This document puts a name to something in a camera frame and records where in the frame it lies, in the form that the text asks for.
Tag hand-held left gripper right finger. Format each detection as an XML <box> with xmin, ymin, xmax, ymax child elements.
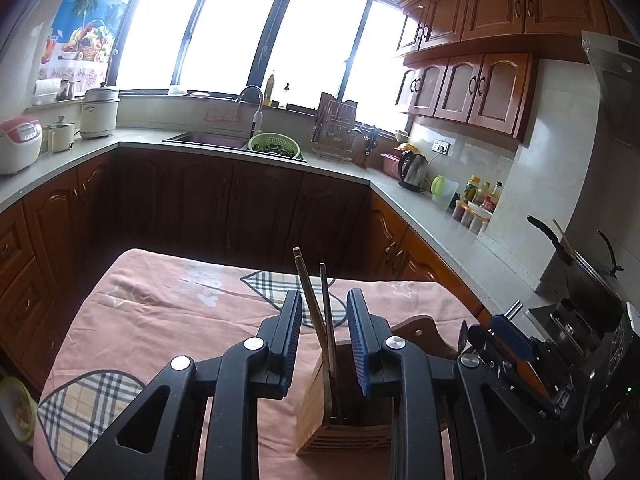
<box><xmin>346</xmin><ymin>288</ymin><xmax>586</xmax><ymax>480</ymax></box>

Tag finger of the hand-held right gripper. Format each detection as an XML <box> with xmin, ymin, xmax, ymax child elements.
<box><xmin>469</xmin><ymin>326</ymin><xmax>553</xmax><ymax>411</ymax></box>
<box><xmin>489</xmin><ymin>315</ymin><xmax>568</xmax><ymax>386</ymax></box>

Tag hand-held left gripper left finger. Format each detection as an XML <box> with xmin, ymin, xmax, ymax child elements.
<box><xmin>65</xmin><ymin>289</ymin><xmax>304</xmax><ymax>480</ymax></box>

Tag wooden chopstick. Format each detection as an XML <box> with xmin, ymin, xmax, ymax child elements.
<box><xmin>293</xmin><ymin>246</ymin><xmax>330</xmax><ymax>361</ymax></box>
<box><xmin>296</xmin><ymin>256</ymin><xmax>335</xmax><ymax>366</ymax></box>

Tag wooden utensil holder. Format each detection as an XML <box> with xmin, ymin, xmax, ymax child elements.
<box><xmin>296</xmin><ymin>315</ymin><xmax>453</xmax><ymax>457</ymax></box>

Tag gas stove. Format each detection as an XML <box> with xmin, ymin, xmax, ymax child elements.
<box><xmin>505</xmin><ymin>300</ymin><xmax>626</xmax><ymax>356</ymax></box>

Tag black wok with lid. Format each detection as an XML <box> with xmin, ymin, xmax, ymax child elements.
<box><xmin>527</xmin><ymin>215</ymin><xmax>631</xmax><ymax>321</ymax></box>

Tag pink plaid-heart tablecloth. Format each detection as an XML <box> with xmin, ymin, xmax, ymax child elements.
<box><xmin>32</xmin><ymin>247</ymin><xmax>488</xmax><ymax>480</ymax></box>

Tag seasoning jar set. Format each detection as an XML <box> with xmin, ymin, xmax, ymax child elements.
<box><xmin>452</xmin><ymin>200</ymin><xmax>493</xmax><ymax>235</ymax></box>

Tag wooden lower cabinets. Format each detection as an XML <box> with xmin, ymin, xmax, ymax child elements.
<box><xmin>0</xmin><ymin>147</ymin><xmax>493</xmax><ymax>391</ymax></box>

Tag wooden cabinets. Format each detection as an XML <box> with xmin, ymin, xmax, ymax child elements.
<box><xmin>0</xmin><ymin>147</ymin><xmax>493</xmax><ymax>391</ymax></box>
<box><xmin>392</xmin><ymin>0</ymin><xmax>636</xmax><ymax>143</ymax></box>

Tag green-lid plastic pitcher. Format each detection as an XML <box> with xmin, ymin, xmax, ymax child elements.
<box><xmin>431</xmin><ymin>175</ymin><xmax>460</xmax><ymax>211</ymax></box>

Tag steel electric kettle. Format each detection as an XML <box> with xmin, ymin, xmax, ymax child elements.
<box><xmin>396</xmin><ymin>142</ymin><xmax>430</xmax><ymax>193</ymax></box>

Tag green plastic colander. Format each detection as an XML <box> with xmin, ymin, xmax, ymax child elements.
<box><xmin>248</xmin><ymin>132</ymin><xmax>302</xmax><ymax>159</ymax></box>

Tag scissors and tool holder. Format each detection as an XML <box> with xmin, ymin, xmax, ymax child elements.
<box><xmin>352</xmin><ymin>124</ymin><xmax>381</xmax><ymax>168</ymax></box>

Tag kitchen sink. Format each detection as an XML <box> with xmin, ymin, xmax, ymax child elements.
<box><xmin>162</xmin><ymin>131</ymin><xmax>308</xmax><ymax>163</ymax></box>

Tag curved steel faucet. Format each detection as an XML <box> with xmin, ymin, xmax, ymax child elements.
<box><xmin>239</xmin><ymin>85</ymin><xmax>265</xmax><ymax>141</ymax></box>

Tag pink dish cloth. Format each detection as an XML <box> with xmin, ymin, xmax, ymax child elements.
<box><xmin>204</xmin><ymin>100</ymin><xmax>241</xmax><ymax>123</ymax></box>

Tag wooden cutting board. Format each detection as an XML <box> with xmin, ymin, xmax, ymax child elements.
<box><xmin>317</xmin><ymin>92</ymin><xmax>358</xmax><ymax>121</ymax></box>

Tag steel range hood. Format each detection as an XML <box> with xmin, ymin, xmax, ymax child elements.
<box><xmin>580</xmin><ymin>30</ymin><xmax>640</xmax><ymax>151</ymax></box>

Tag green plastic basin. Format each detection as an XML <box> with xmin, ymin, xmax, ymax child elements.
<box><xmin>0</xmin><ymin>376</ymin><xmax>38</xmax><ymax>443</ymax></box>

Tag large white cooker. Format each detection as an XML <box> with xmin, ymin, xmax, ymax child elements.
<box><xmin>80</xmin><ymin>82</ymin><xmax>121</xmax><ymax>140</ymax></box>

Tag small white pot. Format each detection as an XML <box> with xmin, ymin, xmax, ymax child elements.
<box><xmin>47</xmin><ymin>116</ymin><xmax>77</xmax><ymax>153</ymax></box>

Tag kitchen window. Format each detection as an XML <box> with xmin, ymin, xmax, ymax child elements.
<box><xmin>107</xmin><ymin>0</ymin><xmax>416</xmax><ymax>111</ymax></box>

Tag wooden upper cabinets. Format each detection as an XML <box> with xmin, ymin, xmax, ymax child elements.
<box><xmin>392</xmin><ymin>0</ymin><xmax>636</xmax><ymax>143</ymax></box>

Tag white and red rice cooker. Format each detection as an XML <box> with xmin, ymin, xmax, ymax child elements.
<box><xmin>0</xmin><ymin>116</ymin><xmax>43</xmax><ymax>176</ymax></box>

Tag wire dish rack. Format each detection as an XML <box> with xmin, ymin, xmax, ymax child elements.
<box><xmin>311</xmin><ymin>100</ymin><xmax>361</xmax><ymax>161</ymax></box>

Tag fruit and palm wall poster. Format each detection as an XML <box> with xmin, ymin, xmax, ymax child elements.
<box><xmin>37</xmin><ymin>0</ymin><xmax>141</xmax><ymax>78</ymax></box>

